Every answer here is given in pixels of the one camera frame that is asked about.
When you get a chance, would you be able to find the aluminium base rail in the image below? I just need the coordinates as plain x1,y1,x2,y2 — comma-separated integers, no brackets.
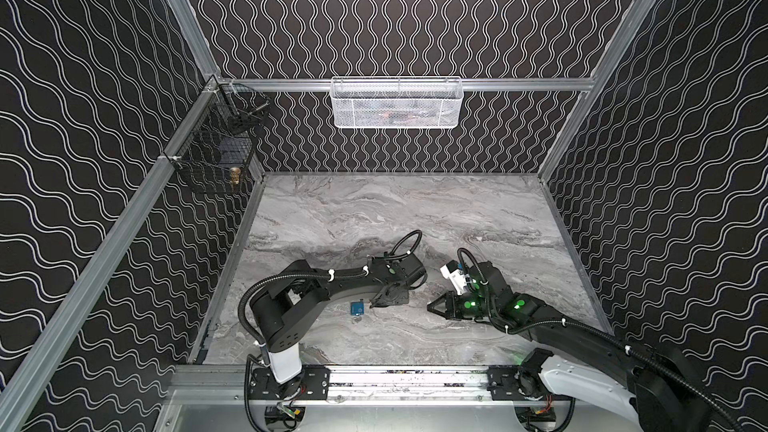
167,363,649,404

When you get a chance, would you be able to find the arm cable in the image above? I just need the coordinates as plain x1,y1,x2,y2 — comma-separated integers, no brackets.
237,229,424,349
457,247,745,432

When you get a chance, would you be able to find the white mesh basket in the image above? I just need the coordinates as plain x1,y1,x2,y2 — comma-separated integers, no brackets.
329,76,464,129

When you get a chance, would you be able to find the blue padlock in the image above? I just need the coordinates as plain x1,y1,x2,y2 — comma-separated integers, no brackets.
350,300,365,317

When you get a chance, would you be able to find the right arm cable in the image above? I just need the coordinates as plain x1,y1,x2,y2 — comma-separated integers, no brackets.
457,247,745,432

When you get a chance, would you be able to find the black wire basket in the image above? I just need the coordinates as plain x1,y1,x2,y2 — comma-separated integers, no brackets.
165,74,272,197

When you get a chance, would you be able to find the brass object in basket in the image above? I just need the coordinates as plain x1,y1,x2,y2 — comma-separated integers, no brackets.
229,167,242,187

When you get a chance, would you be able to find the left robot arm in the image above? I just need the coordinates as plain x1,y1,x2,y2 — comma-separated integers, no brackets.
237,252,427,384

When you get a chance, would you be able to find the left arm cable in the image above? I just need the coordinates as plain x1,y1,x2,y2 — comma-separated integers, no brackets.
237,229,424,349

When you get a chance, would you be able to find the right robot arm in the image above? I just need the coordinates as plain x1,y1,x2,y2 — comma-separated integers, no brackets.
428,260,743,431

